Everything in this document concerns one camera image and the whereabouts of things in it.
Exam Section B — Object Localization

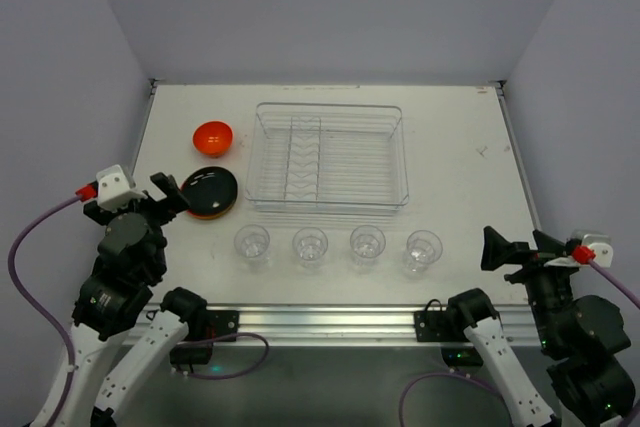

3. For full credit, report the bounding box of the orange plate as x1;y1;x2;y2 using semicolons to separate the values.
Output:
185;192;237;220

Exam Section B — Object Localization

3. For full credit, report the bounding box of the black plate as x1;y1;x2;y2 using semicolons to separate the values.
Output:
181;166;238;198

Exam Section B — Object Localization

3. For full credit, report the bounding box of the orange bowl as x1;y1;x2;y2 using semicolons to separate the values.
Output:
192;120;234;158

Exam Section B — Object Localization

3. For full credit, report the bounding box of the clear glass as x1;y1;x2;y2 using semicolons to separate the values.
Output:
403;230;444;277
349;225;386;272
234;224;271;270
292;227;329;269

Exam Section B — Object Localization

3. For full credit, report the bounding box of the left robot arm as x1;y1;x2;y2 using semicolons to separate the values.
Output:
33;166;206;426

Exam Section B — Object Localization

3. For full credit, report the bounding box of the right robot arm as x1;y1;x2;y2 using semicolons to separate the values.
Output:
445;226;639;426

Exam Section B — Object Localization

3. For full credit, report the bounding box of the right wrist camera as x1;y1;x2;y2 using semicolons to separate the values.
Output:
545;230;614;268

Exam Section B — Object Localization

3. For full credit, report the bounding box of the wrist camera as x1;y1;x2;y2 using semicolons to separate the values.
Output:
75;164;147;211
545;230;614;268

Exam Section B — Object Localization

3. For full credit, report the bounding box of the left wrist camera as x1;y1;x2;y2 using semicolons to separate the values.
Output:
75;164;147;211

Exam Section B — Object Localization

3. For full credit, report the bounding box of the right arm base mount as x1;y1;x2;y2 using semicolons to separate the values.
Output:
413;299;484;370

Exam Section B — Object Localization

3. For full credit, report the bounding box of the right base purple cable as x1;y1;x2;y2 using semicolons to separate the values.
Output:
399;371;516;427

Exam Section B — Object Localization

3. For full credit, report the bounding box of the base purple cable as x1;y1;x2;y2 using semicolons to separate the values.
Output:
399;371;516;427
177;331;270;379

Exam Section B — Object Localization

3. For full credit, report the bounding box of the white wire dish rack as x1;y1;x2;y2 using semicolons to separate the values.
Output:
244;102;409;215

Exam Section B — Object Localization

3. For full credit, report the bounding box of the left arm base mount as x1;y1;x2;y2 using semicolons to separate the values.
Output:
169;309;239;371

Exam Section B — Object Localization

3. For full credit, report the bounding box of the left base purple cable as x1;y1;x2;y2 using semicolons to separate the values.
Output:
177;331;270;379

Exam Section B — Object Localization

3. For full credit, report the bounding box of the aluminium mounting rail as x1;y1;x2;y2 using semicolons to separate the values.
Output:
124;304;540;347

